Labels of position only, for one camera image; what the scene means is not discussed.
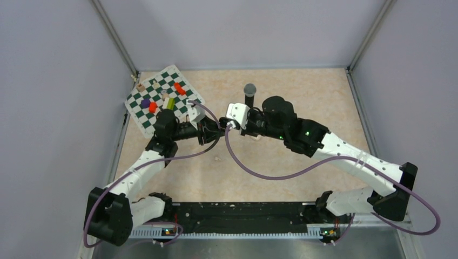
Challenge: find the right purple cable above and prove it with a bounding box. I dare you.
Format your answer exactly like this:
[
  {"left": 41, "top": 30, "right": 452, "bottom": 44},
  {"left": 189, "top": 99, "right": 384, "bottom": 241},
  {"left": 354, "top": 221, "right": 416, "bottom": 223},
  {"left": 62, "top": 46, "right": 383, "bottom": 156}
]
[{"left": 224, "top": 123, "right": 441, "bottom": 246}]

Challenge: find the left corner post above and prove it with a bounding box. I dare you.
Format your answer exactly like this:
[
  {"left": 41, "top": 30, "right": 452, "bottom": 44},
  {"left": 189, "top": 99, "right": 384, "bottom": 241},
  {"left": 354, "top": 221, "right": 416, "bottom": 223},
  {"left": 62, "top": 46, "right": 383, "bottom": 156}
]
[{"left": 89, "top": 0, "right": 139, "bottom": 76}]

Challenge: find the red block long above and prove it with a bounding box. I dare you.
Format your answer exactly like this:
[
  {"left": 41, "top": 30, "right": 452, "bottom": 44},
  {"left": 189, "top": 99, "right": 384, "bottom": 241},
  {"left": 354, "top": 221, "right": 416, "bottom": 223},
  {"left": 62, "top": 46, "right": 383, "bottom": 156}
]
[{"left": 174, "top": 82, "right": 186, "bottom": 96}]

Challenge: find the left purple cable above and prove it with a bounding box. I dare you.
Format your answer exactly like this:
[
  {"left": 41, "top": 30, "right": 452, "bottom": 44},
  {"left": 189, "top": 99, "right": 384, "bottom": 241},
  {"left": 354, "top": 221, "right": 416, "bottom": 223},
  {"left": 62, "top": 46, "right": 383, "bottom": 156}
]
[{"left": 83, "top": 100, "right": 223, "bottom": 249}]

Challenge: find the right corner post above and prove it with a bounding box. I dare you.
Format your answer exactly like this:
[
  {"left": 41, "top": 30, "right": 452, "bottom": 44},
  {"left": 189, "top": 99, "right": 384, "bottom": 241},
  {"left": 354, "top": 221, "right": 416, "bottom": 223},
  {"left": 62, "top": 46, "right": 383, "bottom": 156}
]
[{"left": 347, "top": 0, "right": 397, "bottom": 73}]

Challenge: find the grey cylinder piece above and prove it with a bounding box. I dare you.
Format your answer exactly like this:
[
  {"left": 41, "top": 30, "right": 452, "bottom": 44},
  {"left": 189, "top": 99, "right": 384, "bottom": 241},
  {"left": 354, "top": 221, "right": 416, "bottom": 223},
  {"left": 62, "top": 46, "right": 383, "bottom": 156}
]
[{"left": 161, "top": 90, "right": 169, "bottom": 100}]

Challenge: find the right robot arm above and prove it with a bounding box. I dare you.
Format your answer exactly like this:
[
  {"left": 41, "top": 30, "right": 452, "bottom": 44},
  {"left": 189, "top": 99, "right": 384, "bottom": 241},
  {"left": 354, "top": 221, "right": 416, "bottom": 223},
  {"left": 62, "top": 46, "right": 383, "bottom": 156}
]
[{"left": 226, "top": 96, "right": 418, "bottom": 222}]

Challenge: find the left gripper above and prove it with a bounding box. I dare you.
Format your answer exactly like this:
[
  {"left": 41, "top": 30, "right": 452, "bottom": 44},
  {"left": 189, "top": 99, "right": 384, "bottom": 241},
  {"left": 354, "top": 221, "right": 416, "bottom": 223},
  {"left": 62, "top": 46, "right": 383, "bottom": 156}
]
[{"left": 170, "top": 114, "right": 227, "bottom": 145}]

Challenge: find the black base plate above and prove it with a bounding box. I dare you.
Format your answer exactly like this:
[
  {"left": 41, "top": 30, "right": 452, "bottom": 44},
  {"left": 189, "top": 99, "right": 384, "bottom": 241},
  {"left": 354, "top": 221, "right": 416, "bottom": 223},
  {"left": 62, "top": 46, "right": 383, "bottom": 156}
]
[{"left": 155, "top": 202, "right": 351, "bottom": 234}]

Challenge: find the yellow-green block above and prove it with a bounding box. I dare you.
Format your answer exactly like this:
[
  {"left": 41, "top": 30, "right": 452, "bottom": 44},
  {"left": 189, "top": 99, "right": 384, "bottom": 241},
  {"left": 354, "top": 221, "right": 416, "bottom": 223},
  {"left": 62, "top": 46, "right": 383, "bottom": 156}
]
[{"left": 168, "top": 98, "right": 175, "bottom": 111}]

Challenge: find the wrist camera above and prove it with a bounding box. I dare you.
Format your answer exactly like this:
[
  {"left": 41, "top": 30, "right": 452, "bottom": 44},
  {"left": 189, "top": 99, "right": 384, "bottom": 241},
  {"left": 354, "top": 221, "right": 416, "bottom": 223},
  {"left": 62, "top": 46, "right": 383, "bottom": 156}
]
[
  {"left": 186, "top": 103, "right": 206, "bottom": 128},
  {"left": 225, "top": 103, "right": 250, "bottom": 130}
]

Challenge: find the tan wooden block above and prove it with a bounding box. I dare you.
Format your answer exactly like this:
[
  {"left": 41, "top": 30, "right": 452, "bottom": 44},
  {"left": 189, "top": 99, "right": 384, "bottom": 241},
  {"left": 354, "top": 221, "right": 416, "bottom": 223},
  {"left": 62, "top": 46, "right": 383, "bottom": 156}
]
[{"left": 136, "top": 84, "right": 145, "bottom": 92}]

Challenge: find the cream chess piece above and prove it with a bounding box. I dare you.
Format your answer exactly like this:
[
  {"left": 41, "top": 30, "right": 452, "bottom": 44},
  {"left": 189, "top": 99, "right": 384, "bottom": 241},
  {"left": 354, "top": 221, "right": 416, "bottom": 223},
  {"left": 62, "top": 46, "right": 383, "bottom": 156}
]
[{"left": 152, "top": 81, "right": 160, "bottom": 90}]

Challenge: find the corner post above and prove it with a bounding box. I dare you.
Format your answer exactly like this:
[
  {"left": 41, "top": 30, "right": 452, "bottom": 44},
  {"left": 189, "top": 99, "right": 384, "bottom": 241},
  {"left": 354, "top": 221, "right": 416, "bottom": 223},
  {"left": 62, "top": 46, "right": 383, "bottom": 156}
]
[
  {"left": 89, "top": 0, "right": 139, "bottom": 76},
  {"left": 347, "top": 0, "right": 397, "bottom": 73}
]

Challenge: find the green white chessboard mat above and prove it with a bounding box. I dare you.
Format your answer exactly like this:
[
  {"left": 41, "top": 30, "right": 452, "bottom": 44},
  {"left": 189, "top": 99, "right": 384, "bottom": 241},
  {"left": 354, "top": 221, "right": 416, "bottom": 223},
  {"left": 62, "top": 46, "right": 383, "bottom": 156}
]
[{"left": 124, "top": 65, "right": 205, "bottom": 138}]

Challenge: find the red block small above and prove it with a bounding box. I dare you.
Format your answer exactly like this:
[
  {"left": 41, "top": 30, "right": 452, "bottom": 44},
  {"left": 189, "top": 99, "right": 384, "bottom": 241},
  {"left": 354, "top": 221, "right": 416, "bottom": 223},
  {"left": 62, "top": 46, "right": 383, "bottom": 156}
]
[{"left": 149, "top": 102, "right": 158, "bottom": 114}]

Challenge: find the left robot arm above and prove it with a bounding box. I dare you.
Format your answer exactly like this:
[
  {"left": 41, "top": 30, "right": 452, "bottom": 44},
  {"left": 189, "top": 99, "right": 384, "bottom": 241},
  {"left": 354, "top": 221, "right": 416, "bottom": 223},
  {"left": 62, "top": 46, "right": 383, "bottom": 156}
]
[{"left": 83, "top": 105, "right": 222, "bottom": 248}]

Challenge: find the purple block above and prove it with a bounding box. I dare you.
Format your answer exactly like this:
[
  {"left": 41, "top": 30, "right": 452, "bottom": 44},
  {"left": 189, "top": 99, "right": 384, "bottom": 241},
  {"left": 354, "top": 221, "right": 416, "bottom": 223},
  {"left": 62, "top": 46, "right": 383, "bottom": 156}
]
[{"left": 140, "top": 99, "right": 151, "bottom": 109}]

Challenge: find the white block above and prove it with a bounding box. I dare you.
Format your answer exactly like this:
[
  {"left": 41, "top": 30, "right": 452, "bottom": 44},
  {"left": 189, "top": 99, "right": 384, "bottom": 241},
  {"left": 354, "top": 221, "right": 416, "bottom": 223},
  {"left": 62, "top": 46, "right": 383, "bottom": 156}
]
[{"left": 162, "top": 98, "right": 170, "bottom": 110}]

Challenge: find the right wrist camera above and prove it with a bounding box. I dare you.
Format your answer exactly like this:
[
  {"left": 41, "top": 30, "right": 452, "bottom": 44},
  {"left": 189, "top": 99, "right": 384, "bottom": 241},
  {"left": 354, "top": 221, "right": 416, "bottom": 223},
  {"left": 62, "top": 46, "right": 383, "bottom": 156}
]
[{"left": 225, "top": 103, "right": 250, "bottom": 130}]

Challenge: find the purple cable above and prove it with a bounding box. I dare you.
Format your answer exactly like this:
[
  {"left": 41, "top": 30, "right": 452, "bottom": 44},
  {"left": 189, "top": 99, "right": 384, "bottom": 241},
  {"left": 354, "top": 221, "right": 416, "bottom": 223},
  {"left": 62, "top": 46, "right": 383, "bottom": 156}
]
[
  {"left": 83, "top": 100, "right": 223, "bottom": 249},
  {"left": 224, "top": 123, "right": 441, "bottom": 246}
]

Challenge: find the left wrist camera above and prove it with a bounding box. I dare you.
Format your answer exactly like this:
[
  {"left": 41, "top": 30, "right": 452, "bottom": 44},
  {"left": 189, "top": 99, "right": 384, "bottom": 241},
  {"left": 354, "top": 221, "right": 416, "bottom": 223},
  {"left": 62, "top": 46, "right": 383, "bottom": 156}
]
[{"left": 186, "top": 103, "right": 206, "bottom": 128}]

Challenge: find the white earbud case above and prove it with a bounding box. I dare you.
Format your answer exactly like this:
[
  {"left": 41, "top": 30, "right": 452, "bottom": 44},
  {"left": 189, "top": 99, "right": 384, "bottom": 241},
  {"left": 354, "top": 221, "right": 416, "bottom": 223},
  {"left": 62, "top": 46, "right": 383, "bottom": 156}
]
[{"left": 251, "top": 135, "right": 261, "bottom": 141}]

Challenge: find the black microphone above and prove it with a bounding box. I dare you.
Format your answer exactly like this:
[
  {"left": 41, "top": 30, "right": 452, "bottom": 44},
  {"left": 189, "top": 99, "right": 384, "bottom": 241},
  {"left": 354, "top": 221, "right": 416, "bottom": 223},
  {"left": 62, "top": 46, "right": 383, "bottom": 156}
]
[{"left": 243, "top": 83, "right": 257, "bottom": 108}]

